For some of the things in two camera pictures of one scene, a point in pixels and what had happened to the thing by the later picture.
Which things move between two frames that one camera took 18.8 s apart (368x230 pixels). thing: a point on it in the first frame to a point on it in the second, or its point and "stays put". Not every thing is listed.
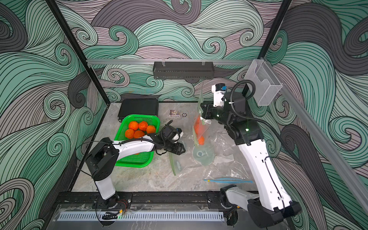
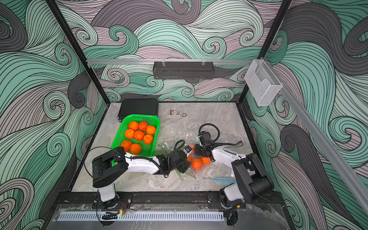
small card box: x=174 y=113 stays put
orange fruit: x=150 y=129 stays put
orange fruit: x=138 y=134 stays put
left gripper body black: x=173 y=147 to x=182 y=168
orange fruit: x=143 y=125 stays put
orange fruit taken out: x=133 y=125 stays put
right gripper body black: x=219 y=114 to x=200 y=150
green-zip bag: x=201 y=125 to x=197 y=162
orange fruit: x=130 y=133 stays put
